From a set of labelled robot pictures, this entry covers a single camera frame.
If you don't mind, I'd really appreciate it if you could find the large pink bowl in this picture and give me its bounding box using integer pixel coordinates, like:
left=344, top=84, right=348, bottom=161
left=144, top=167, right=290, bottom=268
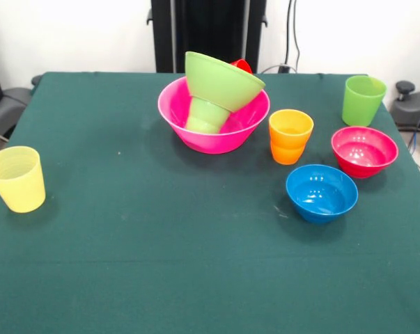
left=157, top=75, right=271, bottom=155

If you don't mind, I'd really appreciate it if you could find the rounded green cup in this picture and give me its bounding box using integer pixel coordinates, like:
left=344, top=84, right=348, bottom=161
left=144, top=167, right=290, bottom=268
left=185, top=96, right=231, bottom=135

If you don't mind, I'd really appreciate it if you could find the orange cup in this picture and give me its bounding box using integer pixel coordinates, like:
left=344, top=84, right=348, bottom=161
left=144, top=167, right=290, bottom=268
left=268, top=109, right=315, bottom=166

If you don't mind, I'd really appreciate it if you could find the large green bowl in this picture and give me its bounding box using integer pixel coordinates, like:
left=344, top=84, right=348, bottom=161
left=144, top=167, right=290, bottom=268
left=184, top=51, right=267, bottom=113

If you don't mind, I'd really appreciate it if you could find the red cup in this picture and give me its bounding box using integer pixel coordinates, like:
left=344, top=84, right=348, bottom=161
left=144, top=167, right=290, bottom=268
left=229, top=58, right=254, bottom=75

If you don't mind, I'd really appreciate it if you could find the dark green tablecloth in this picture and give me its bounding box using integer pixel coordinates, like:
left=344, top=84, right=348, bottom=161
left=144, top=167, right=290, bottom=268
left=0, top=71, right=420, bottom=334

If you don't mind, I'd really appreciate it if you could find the small blue bowl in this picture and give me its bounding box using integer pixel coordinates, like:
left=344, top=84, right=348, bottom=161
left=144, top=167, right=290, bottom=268
left=285, top=164, right=359, bottom=225

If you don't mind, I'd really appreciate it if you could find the small magenta bowl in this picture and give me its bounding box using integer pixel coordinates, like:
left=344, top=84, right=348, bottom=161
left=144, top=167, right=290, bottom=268
left=330, top=125, right=400, bottom=180

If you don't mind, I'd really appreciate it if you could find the tall green cup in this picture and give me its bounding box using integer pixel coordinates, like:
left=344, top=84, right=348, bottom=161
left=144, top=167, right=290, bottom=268
left=341, top=75, right=388, bottom=127

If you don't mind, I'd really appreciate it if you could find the yellow cup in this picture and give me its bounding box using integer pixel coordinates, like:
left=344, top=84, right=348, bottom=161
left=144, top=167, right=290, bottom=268
left=0, top=145, right=47, bottom=214

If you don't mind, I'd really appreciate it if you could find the grey chair base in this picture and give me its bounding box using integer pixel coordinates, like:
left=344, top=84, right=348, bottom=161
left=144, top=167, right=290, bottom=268
left=0, top=86, right=35, bottom=147
left=390, top=80, right=420, bottom=156

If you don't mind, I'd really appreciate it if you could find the grey floor cable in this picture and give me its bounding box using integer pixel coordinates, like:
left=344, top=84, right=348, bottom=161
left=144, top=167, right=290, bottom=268
left=259, top=64, right=300, bottom=75

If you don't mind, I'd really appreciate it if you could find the black hanging cable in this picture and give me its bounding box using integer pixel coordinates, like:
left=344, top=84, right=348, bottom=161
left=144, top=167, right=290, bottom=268
left=285, top=0, right=303, bottom=67

